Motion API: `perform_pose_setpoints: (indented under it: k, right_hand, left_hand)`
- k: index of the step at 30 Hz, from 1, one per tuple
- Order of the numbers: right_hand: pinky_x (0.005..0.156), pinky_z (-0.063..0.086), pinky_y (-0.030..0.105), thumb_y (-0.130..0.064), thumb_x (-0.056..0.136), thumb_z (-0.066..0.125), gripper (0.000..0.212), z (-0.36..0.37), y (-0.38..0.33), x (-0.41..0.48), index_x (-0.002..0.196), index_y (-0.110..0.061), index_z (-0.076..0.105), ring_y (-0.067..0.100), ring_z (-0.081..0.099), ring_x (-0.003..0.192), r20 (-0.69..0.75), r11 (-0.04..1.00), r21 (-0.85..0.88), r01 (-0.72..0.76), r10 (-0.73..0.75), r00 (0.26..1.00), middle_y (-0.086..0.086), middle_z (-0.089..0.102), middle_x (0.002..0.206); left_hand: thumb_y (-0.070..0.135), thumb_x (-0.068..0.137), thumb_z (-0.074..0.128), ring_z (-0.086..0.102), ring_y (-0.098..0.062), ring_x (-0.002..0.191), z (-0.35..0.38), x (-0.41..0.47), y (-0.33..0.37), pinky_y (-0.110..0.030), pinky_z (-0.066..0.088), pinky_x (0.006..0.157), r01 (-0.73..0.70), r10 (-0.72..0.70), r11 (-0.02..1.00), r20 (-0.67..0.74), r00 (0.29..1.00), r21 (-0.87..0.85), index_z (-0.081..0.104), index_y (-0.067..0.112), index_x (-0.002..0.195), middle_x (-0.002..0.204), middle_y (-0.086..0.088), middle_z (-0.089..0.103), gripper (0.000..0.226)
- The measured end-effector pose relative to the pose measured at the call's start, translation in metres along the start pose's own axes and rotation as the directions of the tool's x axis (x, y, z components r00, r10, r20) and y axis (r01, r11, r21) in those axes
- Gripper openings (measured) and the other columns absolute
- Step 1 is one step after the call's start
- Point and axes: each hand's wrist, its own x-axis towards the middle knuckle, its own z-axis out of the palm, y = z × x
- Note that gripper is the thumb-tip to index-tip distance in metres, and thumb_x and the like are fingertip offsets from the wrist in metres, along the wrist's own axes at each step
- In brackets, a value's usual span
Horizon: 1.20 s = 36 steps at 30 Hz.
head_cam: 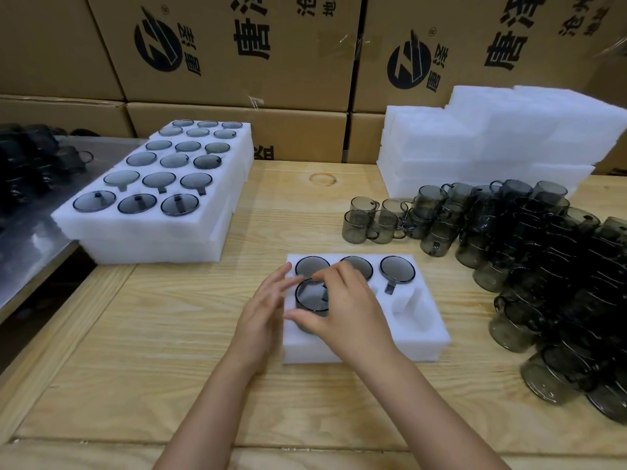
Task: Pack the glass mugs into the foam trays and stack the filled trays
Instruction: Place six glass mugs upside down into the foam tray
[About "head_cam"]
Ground person's left hand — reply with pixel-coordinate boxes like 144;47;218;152
230;261;306;373

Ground person's right hand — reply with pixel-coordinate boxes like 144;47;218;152
283;261;398;375

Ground pile of smoky glass mugs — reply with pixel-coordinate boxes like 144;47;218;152
342;179;627;426

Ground stack of white foam trays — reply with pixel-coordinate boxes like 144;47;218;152
377;85;627;199

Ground dark mugs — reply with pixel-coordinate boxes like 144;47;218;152
0;123;94;216

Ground person's right forearm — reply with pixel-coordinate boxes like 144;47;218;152
357;347;510;470

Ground person's left forearm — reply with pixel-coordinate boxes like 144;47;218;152
154;354;265;470

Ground stainless steel table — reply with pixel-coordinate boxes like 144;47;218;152
0;136;148;314

